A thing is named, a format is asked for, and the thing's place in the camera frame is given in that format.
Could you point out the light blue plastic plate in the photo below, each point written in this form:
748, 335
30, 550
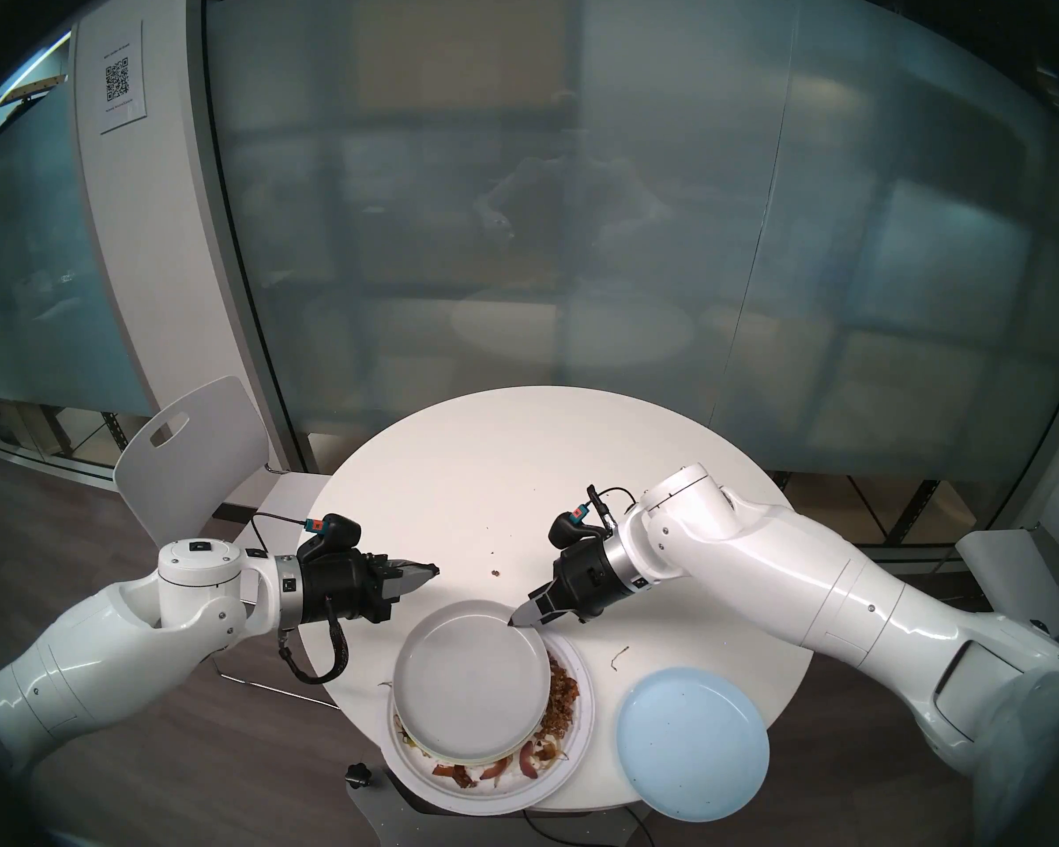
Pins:
693, 748

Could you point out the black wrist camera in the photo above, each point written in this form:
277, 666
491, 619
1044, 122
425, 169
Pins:
574, 529
335, 532

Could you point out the black star knob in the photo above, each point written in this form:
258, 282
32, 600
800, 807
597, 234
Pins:
358, 775

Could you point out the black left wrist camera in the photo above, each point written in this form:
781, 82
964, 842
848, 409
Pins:
335, 532

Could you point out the metal storage rack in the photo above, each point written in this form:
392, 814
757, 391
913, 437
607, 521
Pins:
918, 501
79, 435

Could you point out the white plastic chair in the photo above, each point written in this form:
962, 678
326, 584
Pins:
194, 448
1015, 572

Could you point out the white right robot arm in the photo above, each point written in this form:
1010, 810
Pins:
803, 572

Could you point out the QR code paper sign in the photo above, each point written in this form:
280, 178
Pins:
122, 82

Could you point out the linear ceiling light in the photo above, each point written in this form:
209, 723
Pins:
26, 91

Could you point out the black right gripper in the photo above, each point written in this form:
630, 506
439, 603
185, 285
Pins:
587, 580

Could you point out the grey plastic plate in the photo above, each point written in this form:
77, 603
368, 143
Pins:
472, 678

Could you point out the thin dried food strand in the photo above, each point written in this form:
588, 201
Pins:
619, 660

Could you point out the brown food leftovers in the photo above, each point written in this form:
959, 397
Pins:
565, 695

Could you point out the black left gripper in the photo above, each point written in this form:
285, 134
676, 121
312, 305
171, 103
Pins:
335, 585

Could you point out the large white paper plate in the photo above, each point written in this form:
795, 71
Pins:
512, 799

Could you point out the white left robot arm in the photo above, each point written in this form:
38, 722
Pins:
97, 642

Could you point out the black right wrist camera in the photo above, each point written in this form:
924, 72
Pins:
574, 529

